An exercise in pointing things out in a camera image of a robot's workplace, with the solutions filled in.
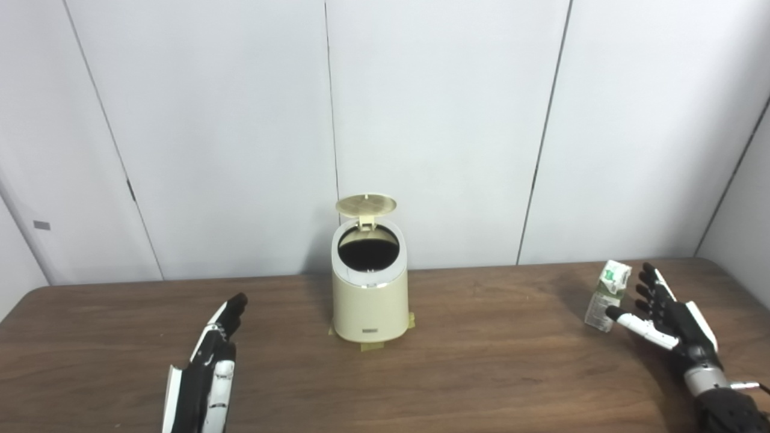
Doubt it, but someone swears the green white milk carton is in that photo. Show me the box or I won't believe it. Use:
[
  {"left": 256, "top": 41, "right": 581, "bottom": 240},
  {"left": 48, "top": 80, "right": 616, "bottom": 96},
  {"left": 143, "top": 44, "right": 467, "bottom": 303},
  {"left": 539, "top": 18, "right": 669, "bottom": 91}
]
[{"left": 584, "top": 260, "right": 632, "bottom": 333}]

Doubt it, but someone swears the cream round bin lid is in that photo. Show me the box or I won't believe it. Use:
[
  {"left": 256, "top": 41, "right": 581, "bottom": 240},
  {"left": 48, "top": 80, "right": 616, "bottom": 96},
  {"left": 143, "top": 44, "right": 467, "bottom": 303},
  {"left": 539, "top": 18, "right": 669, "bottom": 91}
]
[{"left": 335, "top": 193, "right": 398, "bottom": 230}]

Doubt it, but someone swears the cream-colored trash bin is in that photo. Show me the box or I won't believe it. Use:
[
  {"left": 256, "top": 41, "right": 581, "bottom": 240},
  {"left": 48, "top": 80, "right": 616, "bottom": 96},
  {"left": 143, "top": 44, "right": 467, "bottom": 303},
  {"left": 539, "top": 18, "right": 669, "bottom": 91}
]
[{"left": 331, "top": 218, "right": 409, "bottom": 343}]

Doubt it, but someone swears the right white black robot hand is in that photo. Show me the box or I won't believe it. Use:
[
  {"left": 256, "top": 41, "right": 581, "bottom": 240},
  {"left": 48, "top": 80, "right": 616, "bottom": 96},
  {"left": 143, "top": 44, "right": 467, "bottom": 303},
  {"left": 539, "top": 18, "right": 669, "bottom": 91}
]
[{"left": 605, "top": 262, "right": 722, "bottom": 381}]

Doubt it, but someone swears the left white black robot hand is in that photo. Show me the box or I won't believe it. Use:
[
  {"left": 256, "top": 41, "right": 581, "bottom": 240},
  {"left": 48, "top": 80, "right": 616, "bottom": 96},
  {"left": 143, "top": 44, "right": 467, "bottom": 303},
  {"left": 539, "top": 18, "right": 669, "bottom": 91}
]
[{"left": 161, "top": 293, "right": 248, "bottom": 433}]

